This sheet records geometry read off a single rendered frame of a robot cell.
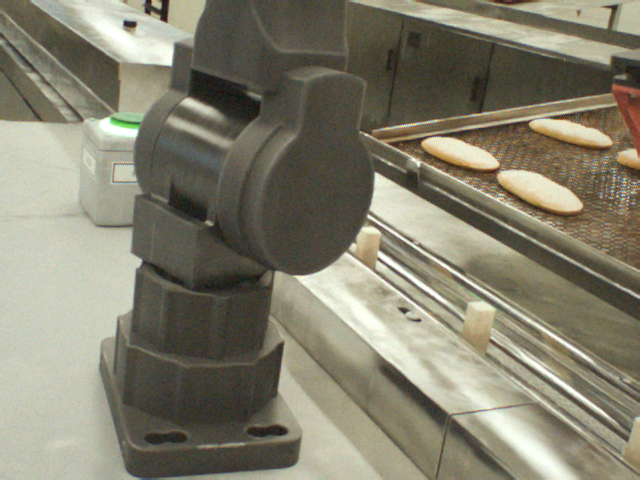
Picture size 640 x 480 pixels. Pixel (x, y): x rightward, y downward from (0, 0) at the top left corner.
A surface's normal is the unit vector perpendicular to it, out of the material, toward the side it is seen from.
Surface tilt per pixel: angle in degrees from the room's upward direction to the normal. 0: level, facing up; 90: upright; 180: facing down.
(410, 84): 90
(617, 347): 0
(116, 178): 90
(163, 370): 90
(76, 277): 0
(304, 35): 75
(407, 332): 0
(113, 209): 90
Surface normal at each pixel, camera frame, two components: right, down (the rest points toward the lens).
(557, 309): 0.14, -0.94
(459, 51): -0.89, 0.02
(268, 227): 0.68, 0.31
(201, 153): -0.62, -0.24
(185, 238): -0.72, 0.11
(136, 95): 0.44, 0.33
